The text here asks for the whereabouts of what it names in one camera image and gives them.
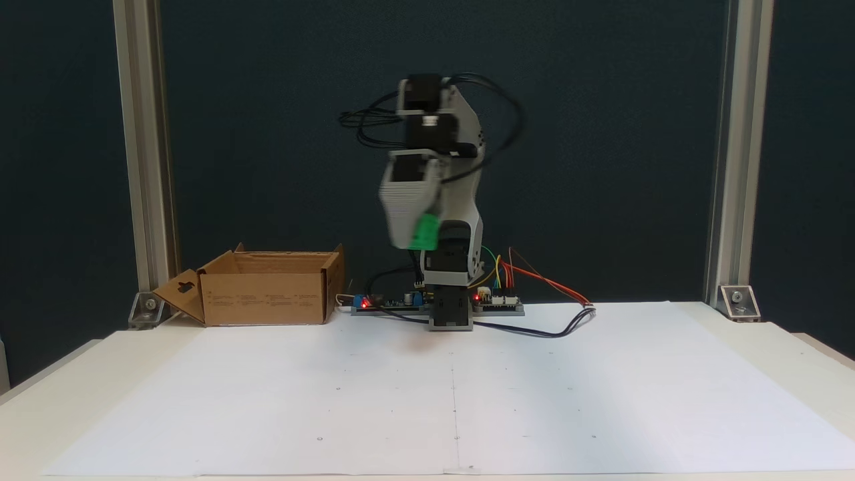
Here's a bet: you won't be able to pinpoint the blue power circuit board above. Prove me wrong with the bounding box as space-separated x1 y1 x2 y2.
352 291 428 316

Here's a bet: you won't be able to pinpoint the green dice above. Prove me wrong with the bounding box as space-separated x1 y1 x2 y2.
409 212 441 252

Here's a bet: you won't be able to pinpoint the black cable with white connector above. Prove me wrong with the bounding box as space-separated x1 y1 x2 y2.
361 304 596 339

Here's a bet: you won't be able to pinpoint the circuit board with jumper wires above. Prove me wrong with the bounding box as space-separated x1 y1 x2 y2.
471 286 525 316

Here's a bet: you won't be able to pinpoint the orange wires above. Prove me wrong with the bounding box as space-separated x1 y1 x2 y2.
501 249 594 309

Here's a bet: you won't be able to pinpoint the white paper sheet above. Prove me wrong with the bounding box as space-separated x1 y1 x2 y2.
41 301 855 476

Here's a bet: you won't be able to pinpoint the brown cardboard box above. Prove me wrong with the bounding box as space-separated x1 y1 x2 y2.
152 243 346 327

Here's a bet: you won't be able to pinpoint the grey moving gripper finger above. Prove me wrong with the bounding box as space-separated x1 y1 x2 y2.
379 182 432 251

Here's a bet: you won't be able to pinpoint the coloured jumper wires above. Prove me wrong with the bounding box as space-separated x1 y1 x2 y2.
476 246 516 292

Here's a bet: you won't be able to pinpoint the aluminium frame post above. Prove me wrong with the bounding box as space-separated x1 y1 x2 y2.
705 0 776 308
112 0 180 295

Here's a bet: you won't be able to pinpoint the metal corner bracket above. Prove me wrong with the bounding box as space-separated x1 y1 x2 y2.
718 285 761 320
128 291 166 330

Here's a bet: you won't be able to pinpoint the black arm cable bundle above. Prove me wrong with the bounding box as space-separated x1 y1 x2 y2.
339 72 525 315

